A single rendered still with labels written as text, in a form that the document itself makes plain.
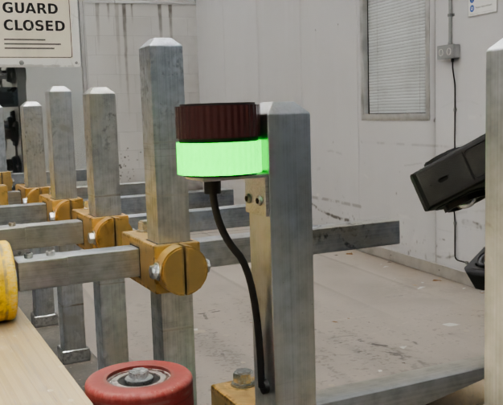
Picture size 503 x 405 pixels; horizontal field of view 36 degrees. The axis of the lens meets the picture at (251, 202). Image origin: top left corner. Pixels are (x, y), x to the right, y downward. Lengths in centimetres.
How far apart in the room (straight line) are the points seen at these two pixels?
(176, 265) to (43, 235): 33
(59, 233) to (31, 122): 48
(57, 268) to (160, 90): 21
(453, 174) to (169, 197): 39
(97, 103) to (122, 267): 27
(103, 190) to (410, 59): 446
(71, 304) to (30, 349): 59
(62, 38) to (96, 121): 184
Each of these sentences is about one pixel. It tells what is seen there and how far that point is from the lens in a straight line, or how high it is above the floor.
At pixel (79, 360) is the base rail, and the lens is 132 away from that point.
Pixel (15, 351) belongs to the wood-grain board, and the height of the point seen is 90.
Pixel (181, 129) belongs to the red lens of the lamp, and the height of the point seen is 109.
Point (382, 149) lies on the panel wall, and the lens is 561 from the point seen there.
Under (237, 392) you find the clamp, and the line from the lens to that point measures 65.
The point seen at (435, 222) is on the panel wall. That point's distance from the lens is 513.
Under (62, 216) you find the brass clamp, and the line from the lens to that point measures 124.
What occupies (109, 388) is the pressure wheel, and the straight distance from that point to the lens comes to 58.
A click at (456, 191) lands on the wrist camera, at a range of 46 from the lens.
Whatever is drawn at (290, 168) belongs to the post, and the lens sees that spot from 55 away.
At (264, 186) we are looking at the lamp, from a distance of 54.
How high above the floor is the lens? 110
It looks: 7 degrees down
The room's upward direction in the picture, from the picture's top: 2 degrees counter-clockwise
